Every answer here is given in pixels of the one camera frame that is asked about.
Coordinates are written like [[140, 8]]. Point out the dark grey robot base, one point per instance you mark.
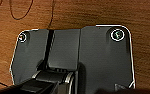
[[101, 60]]

